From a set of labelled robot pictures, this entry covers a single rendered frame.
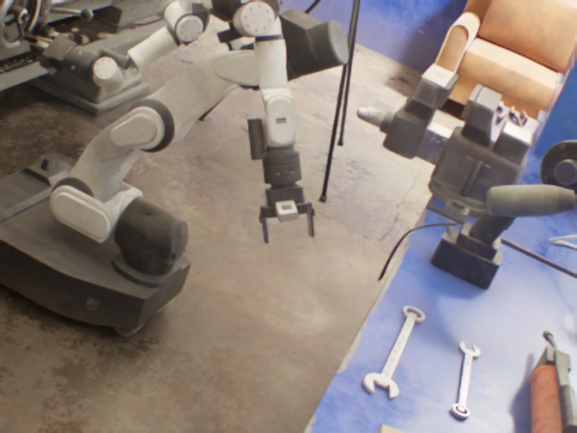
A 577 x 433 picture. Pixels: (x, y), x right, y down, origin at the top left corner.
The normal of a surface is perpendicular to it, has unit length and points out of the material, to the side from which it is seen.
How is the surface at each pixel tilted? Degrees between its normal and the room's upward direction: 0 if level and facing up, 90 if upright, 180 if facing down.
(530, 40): 105
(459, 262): 90
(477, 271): 90
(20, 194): 0
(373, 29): 90
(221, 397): 0
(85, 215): 90
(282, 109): 71
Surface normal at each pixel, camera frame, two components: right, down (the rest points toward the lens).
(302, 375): 0.33, -0.84
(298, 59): -0.19, 0.65
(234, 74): -0.33, 0.31
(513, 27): -0.43, 0.48
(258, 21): 0.19, 0.17
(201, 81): -0.59, 0.53
